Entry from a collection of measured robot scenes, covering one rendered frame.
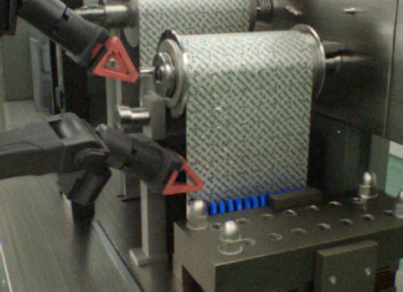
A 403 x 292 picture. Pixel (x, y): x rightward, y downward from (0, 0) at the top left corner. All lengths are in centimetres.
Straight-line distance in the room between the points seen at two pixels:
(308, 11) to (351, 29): 14
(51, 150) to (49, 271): 35
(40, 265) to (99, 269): 11
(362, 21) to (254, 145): 29
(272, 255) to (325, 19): 51
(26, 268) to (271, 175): 47
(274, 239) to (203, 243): 11
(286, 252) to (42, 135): 38
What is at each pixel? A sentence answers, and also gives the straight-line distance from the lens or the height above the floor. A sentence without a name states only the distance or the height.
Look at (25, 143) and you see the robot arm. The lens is 82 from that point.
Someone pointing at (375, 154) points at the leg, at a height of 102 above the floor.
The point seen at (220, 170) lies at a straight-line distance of 101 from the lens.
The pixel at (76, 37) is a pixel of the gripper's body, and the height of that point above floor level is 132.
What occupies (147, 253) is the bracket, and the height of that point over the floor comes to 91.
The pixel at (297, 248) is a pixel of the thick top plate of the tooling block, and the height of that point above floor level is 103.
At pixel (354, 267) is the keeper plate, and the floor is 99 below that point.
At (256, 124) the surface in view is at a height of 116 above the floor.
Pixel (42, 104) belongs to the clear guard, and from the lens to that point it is 196.
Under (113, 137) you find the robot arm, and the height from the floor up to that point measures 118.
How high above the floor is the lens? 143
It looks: 17 degrees down
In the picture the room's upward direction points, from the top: straight up
